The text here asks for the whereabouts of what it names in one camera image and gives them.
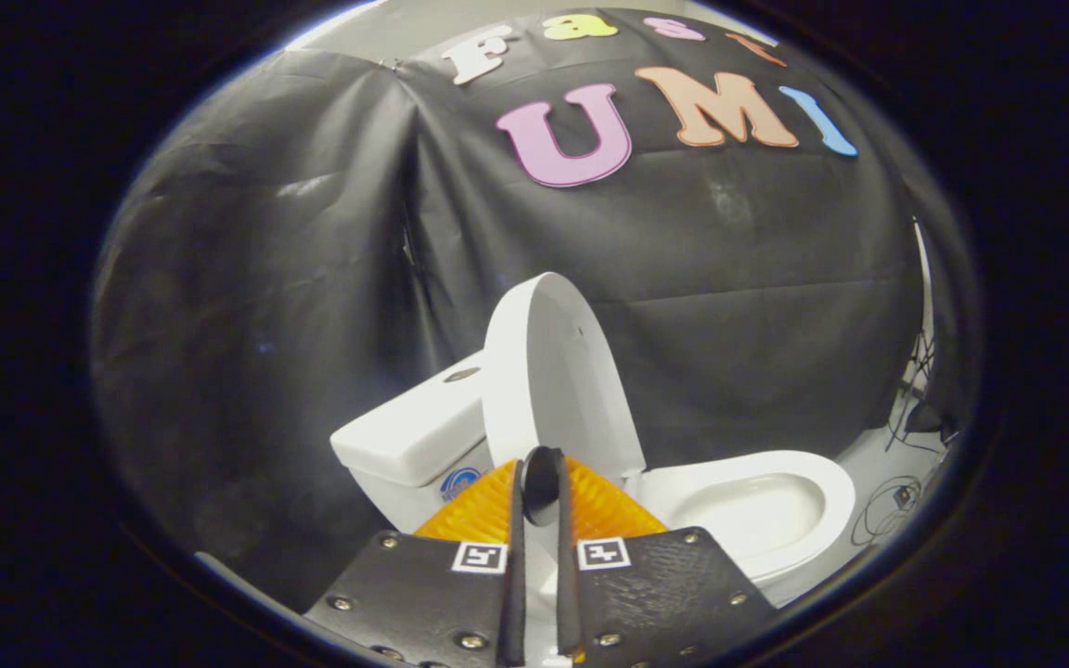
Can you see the black tripod light stand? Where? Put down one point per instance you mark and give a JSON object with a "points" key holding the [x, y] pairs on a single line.
{"points": [[915, 390]]}

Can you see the black round lid pull tab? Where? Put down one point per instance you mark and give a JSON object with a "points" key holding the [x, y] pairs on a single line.
{"points": [[542, 482]]}

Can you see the white toilet lid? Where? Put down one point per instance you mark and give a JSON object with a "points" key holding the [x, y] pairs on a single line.
{"points": [[553, 371]]}

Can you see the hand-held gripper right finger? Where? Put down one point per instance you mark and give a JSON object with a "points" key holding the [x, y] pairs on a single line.
{"points": [[655, 594]]}

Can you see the white ceramic toilet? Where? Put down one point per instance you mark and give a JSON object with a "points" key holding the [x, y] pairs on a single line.
{"points": [[405, 436]]}

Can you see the black backdrop cloth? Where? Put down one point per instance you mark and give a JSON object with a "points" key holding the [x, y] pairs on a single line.
{"points": [[293, 306]]}

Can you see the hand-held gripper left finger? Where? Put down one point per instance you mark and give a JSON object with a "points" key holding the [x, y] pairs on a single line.
{"points": [[414, 594]]}

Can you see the black power adapter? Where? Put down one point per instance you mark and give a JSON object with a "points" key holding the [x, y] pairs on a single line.
{"points": [[904, 497]]}

